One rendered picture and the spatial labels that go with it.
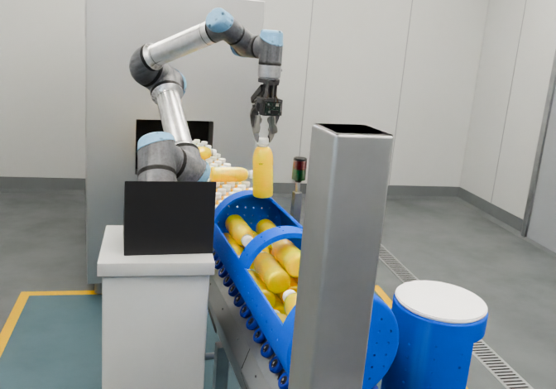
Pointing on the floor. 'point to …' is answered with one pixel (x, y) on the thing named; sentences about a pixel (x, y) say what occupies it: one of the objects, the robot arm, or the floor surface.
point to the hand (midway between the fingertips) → (263, 137)
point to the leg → (220, 367)
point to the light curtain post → (339, 255)
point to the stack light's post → (296, 205)
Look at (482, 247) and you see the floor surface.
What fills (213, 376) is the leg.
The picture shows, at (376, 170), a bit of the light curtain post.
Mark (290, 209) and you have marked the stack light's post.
